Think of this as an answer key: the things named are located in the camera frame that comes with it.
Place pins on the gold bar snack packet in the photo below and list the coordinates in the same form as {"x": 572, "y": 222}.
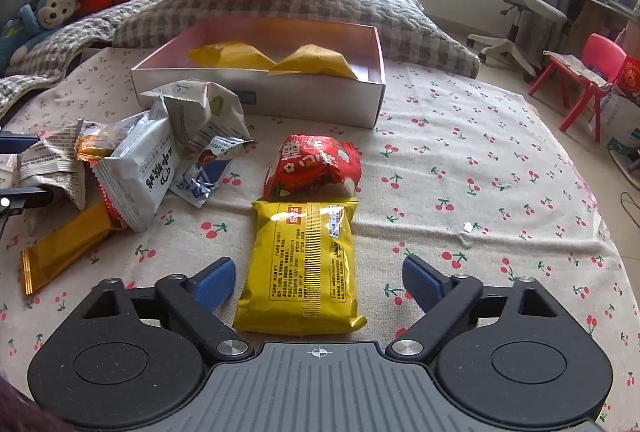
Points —
{"x": 65, "y": 242}

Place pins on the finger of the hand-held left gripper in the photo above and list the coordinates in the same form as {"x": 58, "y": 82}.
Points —
{"x": 17, "y": 142}
{"x": 27, "y": 200}

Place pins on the white cardboard box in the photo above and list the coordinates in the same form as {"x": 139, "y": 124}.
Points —
{"x": 300, "y": 99}

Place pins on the dark maroon cloth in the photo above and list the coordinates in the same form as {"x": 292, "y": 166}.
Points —
{"x": 20, "y": 412}

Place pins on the grey checked quilted blanket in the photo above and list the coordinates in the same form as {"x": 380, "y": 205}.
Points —
{"x": 65, "y": 39}

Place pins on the blue monkey plush toy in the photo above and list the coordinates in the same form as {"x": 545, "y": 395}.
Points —
{"x": 47, "y": 11}

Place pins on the white snack packet black characters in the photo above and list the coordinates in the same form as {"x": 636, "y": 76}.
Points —
{"x": 140, "y": 171}

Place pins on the clear orange snack packet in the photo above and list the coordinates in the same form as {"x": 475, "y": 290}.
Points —
{"x": 95, "y": 146}

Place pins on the cherry print bed sheet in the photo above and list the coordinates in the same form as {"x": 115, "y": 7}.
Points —
{"x": 475, "y": 212}

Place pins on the red snack packet white flowers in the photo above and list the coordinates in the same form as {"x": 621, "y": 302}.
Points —
{"x": 310, "y": 166}

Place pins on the red plastic chair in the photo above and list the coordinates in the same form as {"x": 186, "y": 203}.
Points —
{"x": 600, "y": 56}

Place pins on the red gift bag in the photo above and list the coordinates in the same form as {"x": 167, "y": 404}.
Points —
{"x": 631, "y": 79}

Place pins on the newspaper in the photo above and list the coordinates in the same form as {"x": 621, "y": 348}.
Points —
{"x": 575, "y": 69}

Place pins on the white snack packet green spot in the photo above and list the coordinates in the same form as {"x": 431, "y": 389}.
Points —
{"x": 195, "y": 111}

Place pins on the large yellow snack packet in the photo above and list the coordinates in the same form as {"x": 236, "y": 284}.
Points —
{"x": 300, "y": 262}

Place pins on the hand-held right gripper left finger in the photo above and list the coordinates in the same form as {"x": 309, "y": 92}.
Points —
{"x": 216, "y": 284}

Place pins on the grey checked pillow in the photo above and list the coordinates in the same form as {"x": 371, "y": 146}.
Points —
{"x": 350, "y": 9}

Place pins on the white cardboard carton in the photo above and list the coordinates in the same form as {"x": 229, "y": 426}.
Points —
{"x": 617, "y": 121}

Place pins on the wooden desk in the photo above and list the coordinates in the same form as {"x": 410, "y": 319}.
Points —
{"x": 595, "y": 11}

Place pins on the small blue white snack packet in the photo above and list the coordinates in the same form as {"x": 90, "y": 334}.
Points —
{"x": 200, "y": 177}

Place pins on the small yellow snack packet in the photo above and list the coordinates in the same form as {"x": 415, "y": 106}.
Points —
{"x": 315, "y": 61}
{"x": 230, "y": 56}

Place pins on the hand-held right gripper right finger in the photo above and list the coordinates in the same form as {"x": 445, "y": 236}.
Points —
{"x": 422, "y": 284}

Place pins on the newspaper print snack packet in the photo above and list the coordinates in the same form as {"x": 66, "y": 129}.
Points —
{"x": 50, "y": 156}

